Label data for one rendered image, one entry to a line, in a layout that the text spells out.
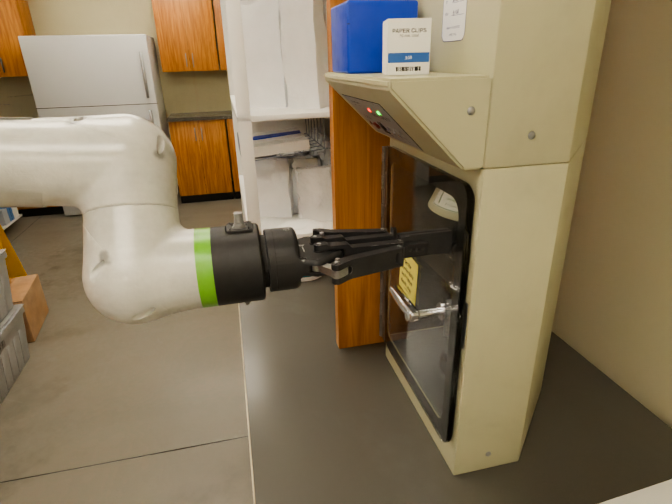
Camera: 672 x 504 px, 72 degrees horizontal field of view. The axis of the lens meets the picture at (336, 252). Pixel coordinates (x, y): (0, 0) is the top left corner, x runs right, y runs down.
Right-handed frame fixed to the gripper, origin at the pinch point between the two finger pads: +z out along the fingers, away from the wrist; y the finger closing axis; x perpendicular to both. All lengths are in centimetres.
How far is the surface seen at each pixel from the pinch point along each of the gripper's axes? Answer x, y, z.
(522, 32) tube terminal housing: -24.1, -4.5, 7.5
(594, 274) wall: 21, 21, 48
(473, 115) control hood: -16.1, -4.5, 2.9
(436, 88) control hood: -19.0, -4.6, -1.6
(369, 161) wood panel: -3.9, 32.5, 2.6
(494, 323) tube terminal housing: 10.7, -4.6, 8.5
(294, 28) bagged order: -32, 124, 3
